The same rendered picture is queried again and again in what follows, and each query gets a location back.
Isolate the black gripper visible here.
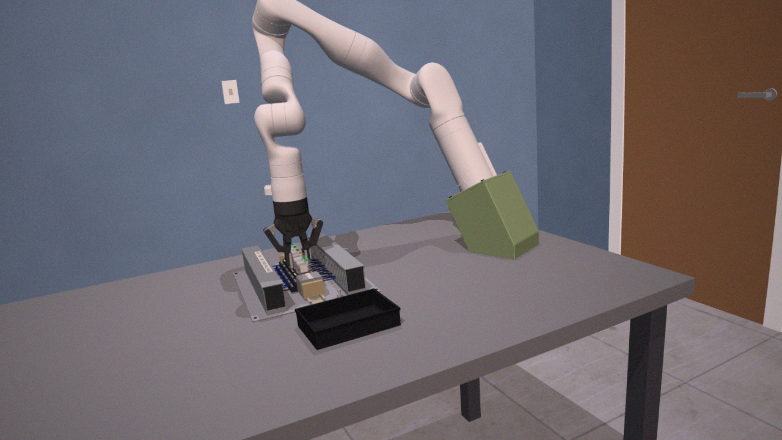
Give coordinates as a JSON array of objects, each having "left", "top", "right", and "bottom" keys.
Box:
[{"left": 263, "top": 197, "right": 323, "bottom": 269}]

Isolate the grey relay panel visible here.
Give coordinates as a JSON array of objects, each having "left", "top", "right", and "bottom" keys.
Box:
[{"left": 233, "top": 233, "right": 381, "bottom": 322}]

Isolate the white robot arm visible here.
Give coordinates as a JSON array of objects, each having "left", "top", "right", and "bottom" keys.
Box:
[{"left": 252, "top": 0, "right": 497, "bottom": 202}]

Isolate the black rectangular tray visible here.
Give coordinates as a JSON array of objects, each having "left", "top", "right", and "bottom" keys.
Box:
[{"left": 295, "top": 288, "right": 398, "bottom": 350}]

